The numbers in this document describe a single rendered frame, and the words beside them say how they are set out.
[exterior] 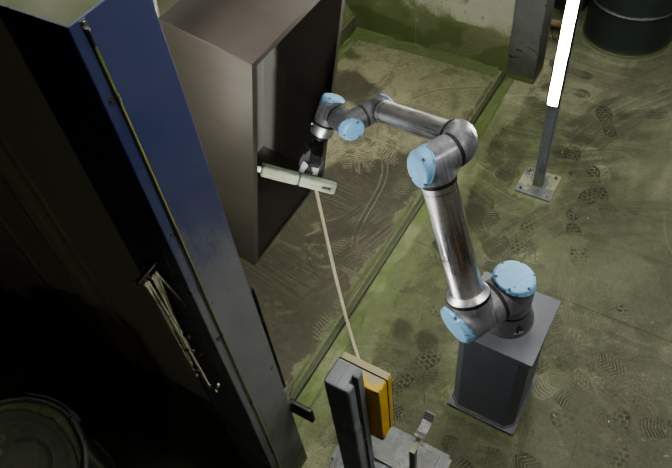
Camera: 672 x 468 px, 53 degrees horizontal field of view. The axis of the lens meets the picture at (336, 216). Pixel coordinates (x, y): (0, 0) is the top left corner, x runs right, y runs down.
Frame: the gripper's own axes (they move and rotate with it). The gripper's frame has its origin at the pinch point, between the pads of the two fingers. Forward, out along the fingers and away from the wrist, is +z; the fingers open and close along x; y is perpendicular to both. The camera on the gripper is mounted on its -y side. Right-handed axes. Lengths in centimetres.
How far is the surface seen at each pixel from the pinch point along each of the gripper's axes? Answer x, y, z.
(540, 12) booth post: -122, 147, -66
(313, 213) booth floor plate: -23, 75, 60
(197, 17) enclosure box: 54, -26, -60
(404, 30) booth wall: -65, 206, -17
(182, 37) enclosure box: 57, -31, -54
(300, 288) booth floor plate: -21, 29, 77
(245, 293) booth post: 21, -91, -9
